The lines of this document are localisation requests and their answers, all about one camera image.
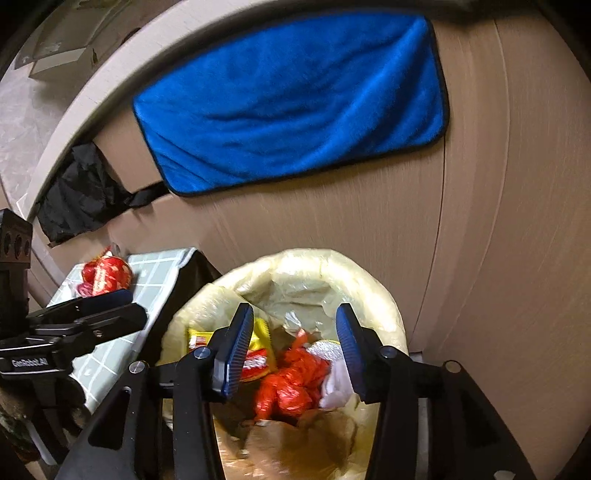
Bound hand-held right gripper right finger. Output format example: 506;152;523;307
335;304;536;480

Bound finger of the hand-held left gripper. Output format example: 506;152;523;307
31;303;148;357
27;289;134;328

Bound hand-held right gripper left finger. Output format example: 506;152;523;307
55;303;254;480

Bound red paper cup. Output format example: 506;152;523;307
81;247;134;296

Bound round glitter scouring pad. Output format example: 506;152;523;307
307;339;345;363

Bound yellow red snack packet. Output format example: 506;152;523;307
186;318;278;384

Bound white tissue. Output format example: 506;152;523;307
318;360;358;409

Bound red foil wrapper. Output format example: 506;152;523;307
254;330;332;421

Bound trash bin with yellow bag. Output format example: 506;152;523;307
159;248;407;480

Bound green checked tablecloth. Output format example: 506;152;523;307
46;247;204;411

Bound brown paper bag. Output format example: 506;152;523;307
217;406;370;480

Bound black cloth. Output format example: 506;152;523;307
36;142;167;247

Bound blue towel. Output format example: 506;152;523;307
132;13;450;198

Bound grey range hood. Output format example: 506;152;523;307
14;0;139;79

